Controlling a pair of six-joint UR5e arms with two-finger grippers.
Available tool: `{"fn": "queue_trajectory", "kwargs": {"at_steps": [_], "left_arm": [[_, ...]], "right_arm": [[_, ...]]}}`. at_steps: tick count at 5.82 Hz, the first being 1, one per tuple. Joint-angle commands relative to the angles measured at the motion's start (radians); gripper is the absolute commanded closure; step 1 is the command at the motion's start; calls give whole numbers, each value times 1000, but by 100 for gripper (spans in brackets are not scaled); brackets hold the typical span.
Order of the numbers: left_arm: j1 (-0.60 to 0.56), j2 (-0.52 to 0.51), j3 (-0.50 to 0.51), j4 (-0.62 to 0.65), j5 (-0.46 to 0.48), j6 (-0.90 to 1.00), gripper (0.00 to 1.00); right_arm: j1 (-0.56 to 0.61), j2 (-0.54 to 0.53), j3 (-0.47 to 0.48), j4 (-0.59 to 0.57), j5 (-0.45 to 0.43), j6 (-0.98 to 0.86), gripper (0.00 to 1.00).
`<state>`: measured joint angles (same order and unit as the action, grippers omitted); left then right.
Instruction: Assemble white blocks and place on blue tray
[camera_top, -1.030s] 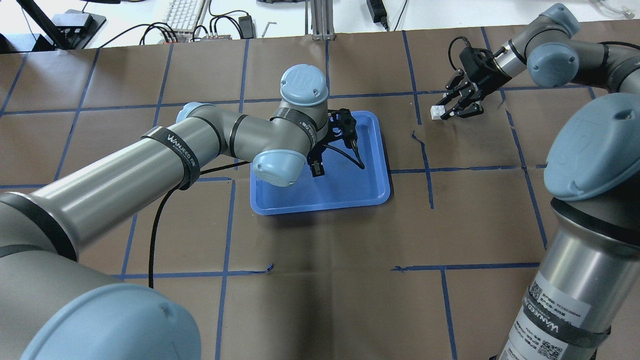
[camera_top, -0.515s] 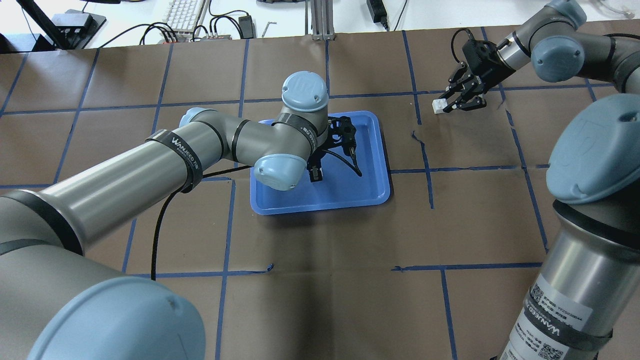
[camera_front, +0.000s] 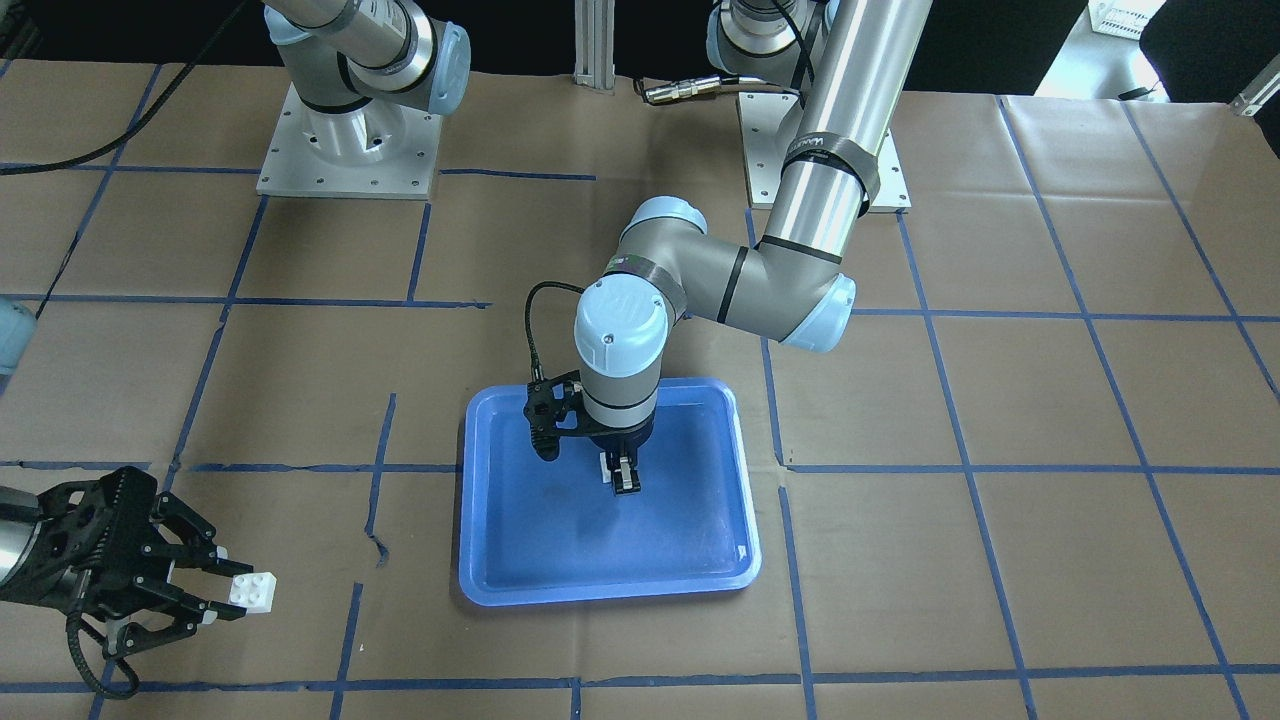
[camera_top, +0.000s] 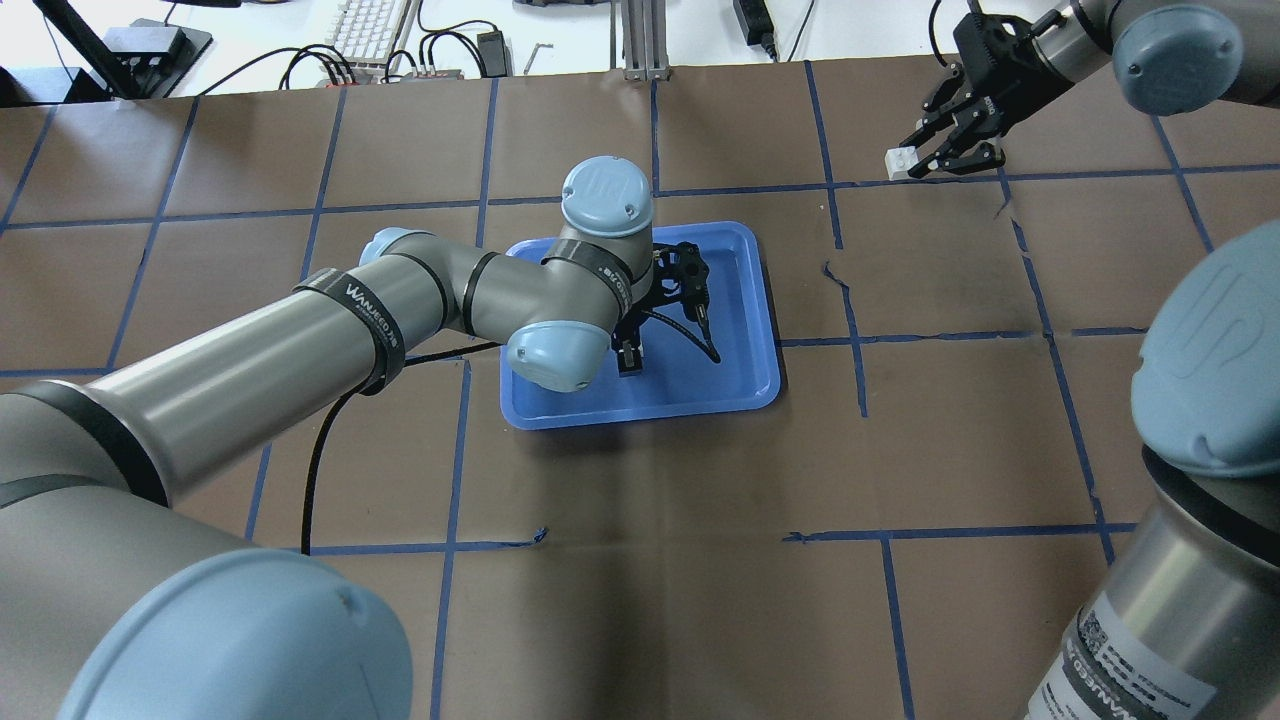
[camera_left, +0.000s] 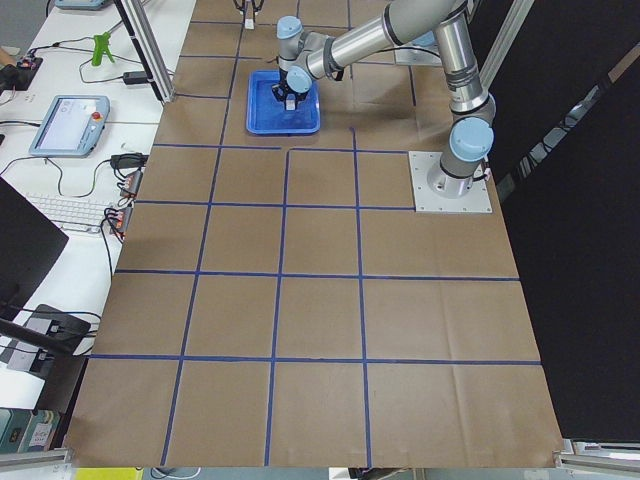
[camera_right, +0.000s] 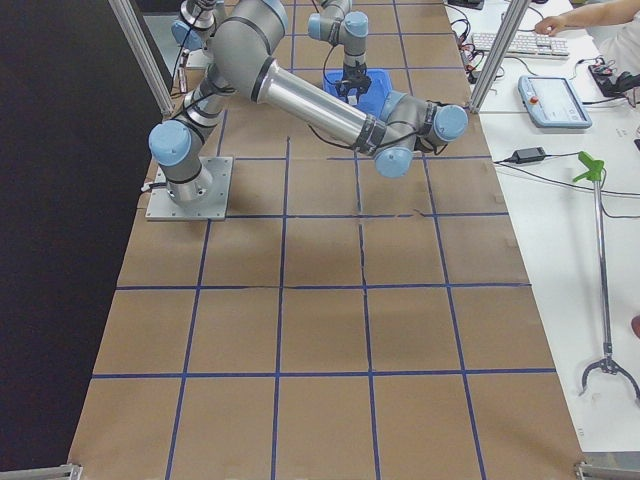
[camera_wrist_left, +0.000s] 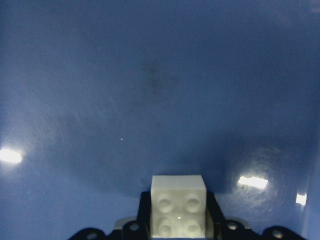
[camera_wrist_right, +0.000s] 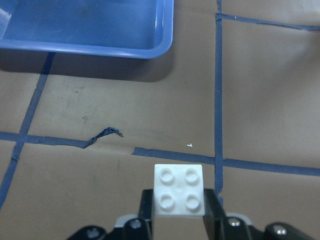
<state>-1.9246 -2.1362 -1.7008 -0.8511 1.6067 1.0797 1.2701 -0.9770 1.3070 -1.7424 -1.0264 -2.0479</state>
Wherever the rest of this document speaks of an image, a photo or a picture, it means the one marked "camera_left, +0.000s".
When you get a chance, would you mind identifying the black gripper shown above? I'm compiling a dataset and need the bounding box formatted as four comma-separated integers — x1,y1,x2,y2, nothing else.
233,0,308,109

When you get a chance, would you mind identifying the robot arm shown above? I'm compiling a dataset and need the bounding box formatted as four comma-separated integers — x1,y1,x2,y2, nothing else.
271,1,496,199

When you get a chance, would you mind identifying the blue plastic tray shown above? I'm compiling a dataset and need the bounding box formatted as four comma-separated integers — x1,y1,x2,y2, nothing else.
246,70,321,136

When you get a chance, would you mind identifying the black power adapter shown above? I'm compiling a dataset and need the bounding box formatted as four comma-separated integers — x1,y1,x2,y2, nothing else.
122,71,148,85

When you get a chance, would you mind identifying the teach pendant tablet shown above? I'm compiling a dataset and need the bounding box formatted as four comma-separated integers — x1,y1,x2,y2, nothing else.
29,95,111,158

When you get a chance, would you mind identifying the white keyboard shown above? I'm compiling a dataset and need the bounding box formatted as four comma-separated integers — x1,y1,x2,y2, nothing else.
25,193,115,235

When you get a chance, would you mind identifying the black monitor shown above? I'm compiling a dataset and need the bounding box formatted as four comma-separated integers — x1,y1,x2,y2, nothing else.
1,179,69,320

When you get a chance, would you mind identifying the aluminium frame post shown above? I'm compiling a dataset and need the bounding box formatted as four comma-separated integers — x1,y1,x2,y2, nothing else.
114,0,175,104

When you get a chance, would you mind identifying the green handled reach grabber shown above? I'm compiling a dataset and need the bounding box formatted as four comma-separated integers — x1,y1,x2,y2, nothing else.
91,31,115,67

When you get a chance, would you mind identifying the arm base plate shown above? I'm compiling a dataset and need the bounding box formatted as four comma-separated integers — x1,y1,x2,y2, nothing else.
408,151,493,214

